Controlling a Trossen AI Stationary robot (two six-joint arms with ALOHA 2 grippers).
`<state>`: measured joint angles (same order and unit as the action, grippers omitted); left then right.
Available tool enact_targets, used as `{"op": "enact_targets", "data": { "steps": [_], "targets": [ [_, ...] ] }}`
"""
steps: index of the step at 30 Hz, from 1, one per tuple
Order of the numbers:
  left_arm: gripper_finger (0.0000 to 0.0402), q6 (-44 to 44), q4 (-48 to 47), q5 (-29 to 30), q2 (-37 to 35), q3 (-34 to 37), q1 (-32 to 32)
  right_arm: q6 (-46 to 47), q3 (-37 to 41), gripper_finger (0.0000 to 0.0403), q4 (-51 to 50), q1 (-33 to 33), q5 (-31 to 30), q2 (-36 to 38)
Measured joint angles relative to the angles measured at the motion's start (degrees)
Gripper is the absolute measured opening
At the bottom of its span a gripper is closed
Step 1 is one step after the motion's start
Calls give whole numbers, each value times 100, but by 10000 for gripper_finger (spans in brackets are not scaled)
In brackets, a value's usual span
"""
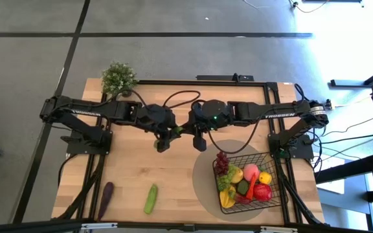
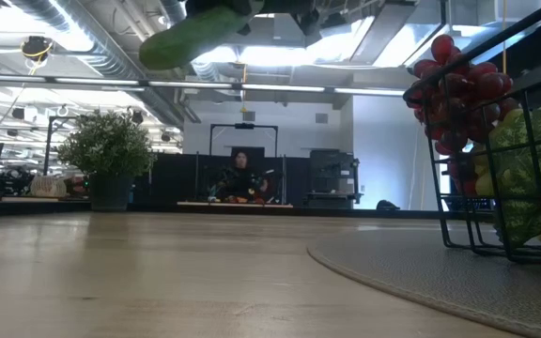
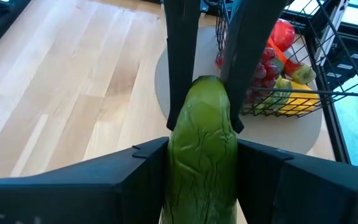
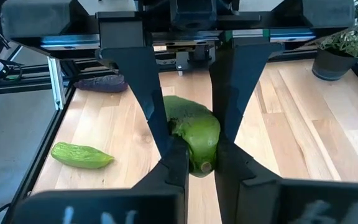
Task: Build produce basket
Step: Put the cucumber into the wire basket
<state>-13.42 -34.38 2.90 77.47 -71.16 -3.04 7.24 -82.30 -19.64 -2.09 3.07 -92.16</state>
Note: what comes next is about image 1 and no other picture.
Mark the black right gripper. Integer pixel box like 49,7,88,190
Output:
180,99,232,153

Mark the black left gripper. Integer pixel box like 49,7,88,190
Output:
147,105,177,153

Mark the dark green cucumber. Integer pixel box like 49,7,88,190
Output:
153,126,185,150

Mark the red grape bunch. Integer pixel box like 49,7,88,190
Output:
213,151,230,177

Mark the green grape bunch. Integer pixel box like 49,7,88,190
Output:
216,164,238,192

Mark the yellow pear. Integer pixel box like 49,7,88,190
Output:
231,168,244,184

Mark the pink peach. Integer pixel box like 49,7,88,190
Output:
243,163,260,183

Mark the yellow starfruit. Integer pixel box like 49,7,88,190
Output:
219,186,238,209

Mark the green avocado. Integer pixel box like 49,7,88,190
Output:
237,179,250,196

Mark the orange carrot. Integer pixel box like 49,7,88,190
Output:
245,172,258,201

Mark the red pepper with green stem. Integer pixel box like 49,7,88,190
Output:
228,190,253,205

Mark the yellow lemon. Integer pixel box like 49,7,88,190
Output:
258,172,273,185

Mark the red apple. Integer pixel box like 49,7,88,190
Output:
253,183,273,203

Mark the round grey mat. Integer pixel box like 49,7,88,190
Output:
192,139,284,223

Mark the light green bumpy cucumber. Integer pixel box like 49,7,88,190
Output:
143,183,159,215

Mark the black bar with knob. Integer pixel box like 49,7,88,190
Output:
196,74,255,82

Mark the green potted plant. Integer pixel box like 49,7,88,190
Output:
101,61,139,98

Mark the purple eggplant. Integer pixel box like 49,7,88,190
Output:
97,181,115,221

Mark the black diagonal beam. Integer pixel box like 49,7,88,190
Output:
314,151,373,185

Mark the black crossbar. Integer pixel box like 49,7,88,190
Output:
0,218,373,233

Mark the black floor stand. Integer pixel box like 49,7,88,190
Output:
330,61,373,88

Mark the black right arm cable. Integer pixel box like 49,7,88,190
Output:
207,119,265,155

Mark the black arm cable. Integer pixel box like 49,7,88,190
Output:
207,119,265,155
118,89,202,110

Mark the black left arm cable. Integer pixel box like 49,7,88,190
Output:
118,89,202,110

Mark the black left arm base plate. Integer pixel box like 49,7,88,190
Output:
60,129,113,155

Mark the black cable bundle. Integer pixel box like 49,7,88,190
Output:
275,158,325,226
56,154,106,221

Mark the black wire basket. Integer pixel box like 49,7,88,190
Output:
212,151,283,215

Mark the silver bracket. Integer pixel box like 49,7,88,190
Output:
81,222,118,230
260,226,297,233

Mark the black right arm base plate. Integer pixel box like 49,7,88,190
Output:
267,133,314,160

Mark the power plug with white cord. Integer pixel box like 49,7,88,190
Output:
324,95,373,111

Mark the white floor cable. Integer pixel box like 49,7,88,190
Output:
242,0,262,10

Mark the black floor cable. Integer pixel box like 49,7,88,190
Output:
321,116,373,139

